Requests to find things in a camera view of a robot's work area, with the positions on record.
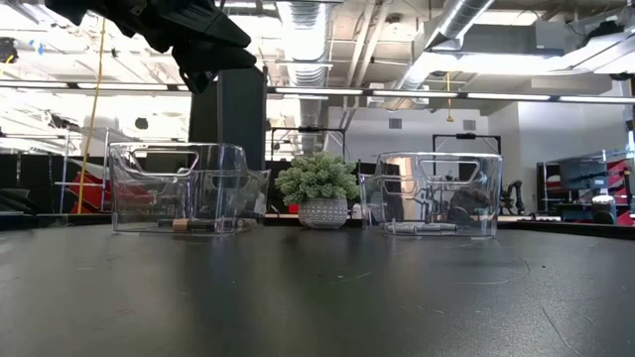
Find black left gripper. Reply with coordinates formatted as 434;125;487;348
44;0;258;95

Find clear plastic bin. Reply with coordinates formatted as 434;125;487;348
360;151;504;238
107;142;272;235

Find silver battery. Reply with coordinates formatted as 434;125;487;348
384;221;460;235

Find long ceiling light tube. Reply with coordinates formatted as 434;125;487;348
274;87;365;96
465;91;552;101
371;89;460;99
558;94;635;104

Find green succulent in grey pot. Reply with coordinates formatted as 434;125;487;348
274;152;360;230

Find black red toolbox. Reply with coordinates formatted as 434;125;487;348
66;158;150;215

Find black computer monitor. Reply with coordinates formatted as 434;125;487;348
559;157;610;190

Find white domed dark device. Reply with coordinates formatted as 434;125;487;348
591;194;616;224

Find corrugated silver ceiling duct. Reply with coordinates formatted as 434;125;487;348
287;0;329;155

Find metal rack frame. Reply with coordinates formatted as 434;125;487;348
53;127;109;215

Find yellow hanging cord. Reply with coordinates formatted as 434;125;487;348
444;71;455;124

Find smooth silver ceiling duct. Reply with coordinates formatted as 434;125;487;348
396;0;497;91

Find black gantry frame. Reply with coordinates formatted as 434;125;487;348
432;132;503;155

